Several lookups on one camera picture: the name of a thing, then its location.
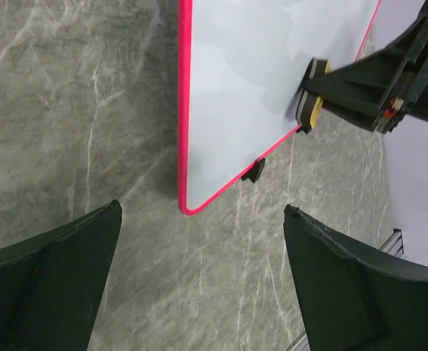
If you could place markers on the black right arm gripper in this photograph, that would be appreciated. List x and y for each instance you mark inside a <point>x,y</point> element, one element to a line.
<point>380,90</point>

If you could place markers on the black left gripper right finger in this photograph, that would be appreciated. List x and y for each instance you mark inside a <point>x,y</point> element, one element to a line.
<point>353,296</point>

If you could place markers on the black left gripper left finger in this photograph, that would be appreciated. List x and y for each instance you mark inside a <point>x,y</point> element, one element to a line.
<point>51,285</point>

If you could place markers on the yellow whiteboard eraser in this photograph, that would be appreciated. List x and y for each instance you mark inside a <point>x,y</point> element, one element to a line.
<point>310,105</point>

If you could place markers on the pink framed whiteboard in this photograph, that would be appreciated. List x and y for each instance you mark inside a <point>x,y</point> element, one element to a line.
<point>240,68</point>

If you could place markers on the black right whiteboard foot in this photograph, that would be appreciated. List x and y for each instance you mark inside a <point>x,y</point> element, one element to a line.
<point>304,129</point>

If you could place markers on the black whiteboard foot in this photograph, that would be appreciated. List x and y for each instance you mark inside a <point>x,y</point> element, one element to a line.
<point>255,172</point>
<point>304,129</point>

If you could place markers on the black left whiteboard foot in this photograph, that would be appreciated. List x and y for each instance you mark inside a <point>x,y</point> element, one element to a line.
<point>255,172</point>

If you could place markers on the aluminium front rail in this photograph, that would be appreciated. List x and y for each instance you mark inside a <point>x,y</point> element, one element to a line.
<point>300,343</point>

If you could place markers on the aluminium rail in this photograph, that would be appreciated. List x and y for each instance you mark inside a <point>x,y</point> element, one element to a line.
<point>394,244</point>
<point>300,343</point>

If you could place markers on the aluminium right side rail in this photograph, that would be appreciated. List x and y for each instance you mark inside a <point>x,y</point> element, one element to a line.
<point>394,244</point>

